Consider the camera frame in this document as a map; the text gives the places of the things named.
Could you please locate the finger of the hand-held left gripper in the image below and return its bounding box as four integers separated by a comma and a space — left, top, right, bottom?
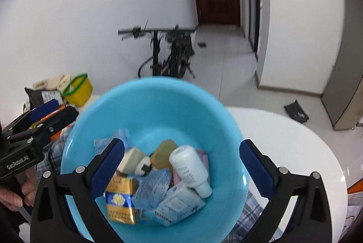
1, 99, 60, 136
6, 105, 80, 145

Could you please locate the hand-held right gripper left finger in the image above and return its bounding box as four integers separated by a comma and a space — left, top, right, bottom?
30, 138, 125, 243

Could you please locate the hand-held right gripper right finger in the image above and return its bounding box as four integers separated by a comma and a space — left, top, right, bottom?
239, 139, 332, 243

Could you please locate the light blue plastic basin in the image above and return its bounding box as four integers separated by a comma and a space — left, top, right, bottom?
60, 76, 250, 243

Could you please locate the person's left hand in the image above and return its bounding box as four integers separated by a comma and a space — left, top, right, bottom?
0, 168, 39, 212

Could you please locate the orange packet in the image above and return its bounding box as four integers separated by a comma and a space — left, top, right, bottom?
34, 105, 71, 141

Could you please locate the black snack bag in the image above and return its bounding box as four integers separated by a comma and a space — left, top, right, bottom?
24, 87, 67, 113

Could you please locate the beige small box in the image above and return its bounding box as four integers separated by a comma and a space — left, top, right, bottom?
117, 147, 149, 174

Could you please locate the plaid cloth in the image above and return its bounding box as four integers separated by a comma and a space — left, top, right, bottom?
35, 118, 284, 243

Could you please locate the cream paper bag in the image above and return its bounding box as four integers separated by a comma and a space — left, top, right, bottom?
34, 74, 71, 90

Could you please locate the white item with black clip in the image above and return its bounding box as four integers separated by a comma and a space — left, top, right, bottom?
134, 158, 154, 176

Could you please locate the gold cigarette box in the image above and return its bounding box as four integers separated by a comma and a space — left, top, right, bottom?
105, 171, 138, 225

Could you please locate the light blue foil packet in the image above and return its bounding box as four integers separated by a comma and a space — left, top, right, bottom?
132, 169, 172, 209

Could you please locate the pink box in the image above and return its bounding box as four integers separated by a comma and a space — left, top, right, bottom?
172, 149, 210, 187

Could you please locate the amber soap box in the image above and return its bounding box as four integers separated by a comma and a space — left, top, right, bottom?
150, 139, 179, 170

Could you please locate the white plastic bottle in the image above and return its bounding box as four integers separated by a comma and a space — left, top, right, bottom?
169, 145, 213, 198

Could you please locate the white and blue box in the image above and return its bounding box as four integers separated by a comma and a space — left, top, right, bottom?
153, 182, 206, 227

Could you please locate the orange object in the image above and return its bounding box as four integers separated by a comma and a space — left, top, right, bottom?
347, 183, 363, 195

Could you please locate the black bicycle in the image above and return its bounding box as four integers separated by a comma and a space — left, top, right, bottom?
118, 21, 197, 79

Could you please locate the beige cabinet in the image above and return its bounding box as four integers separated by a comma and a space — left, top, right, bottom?
321, 0, 363, 130

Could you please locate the black framed glass door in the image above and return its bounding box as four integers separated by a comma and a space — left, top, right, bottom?
245, 0, 263, 53

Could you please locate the yellow basket with green handle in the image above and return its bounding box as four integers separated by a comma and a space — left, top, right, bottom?
62, 72, 93, 107

